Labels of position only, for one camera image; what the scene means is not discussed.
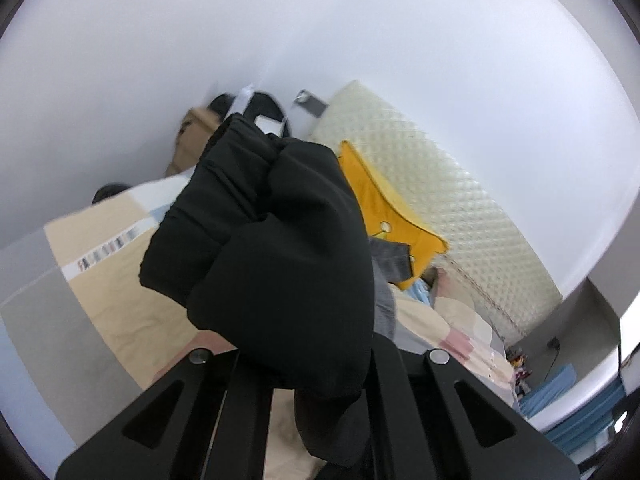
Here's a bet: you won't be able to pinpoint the black puffer jacket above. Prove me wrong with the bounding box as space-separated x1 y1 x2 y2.
139 114 374 467

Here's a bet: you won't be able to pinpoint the small cosmetic bottles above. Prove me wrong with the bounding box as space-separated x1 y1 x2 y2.
506 347 532 399

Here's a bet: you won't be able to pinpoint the pink white pillow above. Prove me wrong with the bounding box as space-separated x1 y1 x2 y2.
424 268 475 311

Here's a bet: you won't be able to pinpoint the light blue folded cloth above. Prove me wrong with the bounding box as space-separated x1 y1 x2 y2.
518 364 577 418

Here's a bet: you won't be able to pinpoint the teal blue fabric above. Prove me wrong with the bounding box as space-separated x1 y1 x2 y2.
544 377 626 455

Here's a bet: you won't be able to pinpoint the pastel patchwork bed quilt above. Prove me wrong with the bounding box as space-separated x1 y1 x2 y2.
1 172 518 479

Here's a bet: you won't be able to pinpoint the grey fleece garment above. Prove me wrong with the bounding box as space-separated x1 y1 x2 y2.
369 236 413 340

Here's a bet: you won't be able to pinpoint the cream quilted headboard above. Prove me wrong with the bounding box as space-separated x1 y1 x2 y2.
311 81 562 344

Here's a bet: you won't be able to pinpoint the grey bedside shelf cabinet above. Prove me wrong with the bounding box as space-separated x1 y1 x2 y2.
508 274 640 396

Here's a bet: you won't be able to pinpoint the yellow embroidered pillow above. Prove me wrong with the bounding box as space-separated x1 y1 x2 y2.
337 141 449 290

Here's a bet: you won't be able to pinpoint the brown cardboard box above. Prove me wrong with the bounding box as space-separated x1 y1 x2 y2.
165 107 220 177

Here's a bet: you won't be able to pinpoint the black bag on box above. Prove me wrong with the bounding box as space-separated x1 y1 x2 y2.
207 92 291 139

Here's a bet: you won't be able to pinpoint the grey wall socket plate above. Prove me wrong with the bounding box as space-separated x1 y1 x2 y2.
294 90 329 118

